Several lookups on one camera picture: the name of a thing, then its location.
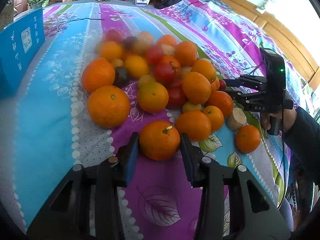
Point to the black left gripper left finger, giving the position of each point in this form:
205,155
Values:
85,204

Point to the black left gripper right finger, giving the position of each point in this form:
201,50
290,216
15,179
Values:
233,203

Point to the mandarin with stem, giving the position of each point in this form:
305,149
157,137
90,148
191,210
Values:
159,140

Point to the small red tomato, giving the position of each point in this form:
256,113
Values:
222,85

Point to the orange mandarin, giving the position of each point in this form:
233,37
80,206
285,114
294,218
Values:
108,106

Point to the cut banana piece near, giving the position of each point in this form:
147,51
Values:
236,120

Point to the lone right mandarin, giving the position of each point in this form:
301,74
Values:
247,139

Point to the wooden headboard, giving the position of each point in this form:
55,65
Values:
284,39

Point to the large front-left mandarin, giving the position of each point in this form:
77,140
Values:
98,73

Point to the dark purple plum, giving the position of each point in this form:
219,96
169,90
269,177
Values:
122,77

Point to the cardboard fruit box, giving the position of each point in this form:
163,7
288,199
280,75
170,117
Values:
20,41

